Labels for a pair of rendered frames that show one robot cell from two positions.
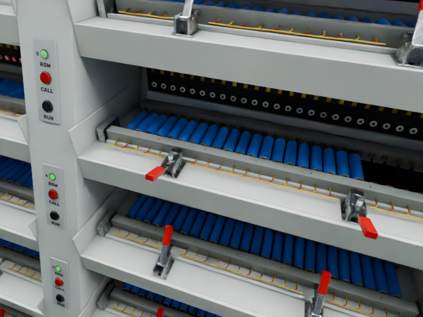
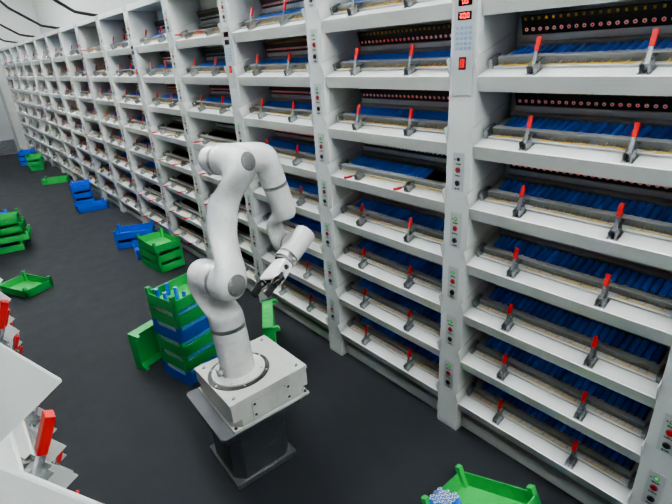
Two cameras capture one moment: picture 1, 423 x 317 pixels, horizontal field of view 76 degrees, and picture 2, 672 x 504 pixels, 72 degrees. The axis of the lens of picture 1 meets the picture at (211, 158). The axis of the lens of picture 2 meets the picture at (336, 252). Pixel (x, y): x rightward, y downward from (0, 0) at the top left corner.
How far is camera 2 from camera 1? 154 cm
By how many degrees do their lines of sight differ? 36
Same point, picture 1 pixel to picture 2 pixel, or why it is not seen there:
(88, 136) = (335, 167)
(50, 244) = (323, 215)
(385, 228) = (416, 192)
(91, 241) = (338, 215)
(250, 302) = (388, 234)
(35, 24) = (318, 128)
